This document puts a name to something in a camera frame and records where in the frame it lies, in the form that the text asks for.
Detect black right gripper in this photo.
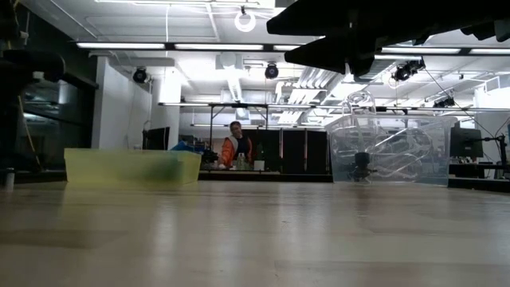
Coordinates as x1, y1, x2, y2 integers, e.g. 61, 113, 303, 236
266, 0, 510, 77

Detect black storage cabinets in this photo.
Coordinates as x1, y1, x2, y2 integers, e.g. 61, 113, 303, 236
253, 128, 332, 175

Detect person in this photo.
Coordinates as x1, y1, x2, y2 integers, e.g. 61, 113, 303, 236
217, 120, 254, 169

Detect black computer monitor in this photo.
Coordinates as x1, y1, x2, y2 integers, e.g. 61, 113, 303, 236
452, 127, 485, 159
142, 126, 171, 151

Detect clear plastic bin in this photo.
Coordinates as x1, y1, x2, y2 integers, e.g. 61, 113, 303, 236
324, 114, 459, 187

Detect yellow translucent plastic bin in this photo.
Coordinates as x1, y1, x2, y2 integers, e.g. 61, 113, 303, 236
63, 147, 203, 185

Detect white ring ceiling light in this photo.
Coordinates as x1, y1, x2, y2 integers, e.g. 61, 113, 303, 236
233, 10, 257, 33

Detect black table edge rail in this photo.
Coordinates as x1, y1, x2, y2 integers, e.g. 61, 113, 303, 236
194, 170, 510, 193

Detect distant black frame beam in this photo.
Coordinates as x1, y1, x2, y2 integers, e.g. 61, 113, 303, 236
158, 101, 510, 113

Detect black frame beam with lights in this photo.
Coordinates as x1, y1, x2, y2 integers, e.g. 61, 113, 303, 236
75, 41, 510, 56

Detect yellow hanging cable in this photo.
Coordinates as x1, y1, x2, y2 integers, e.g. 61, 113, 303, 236
11, 0, 43, 168

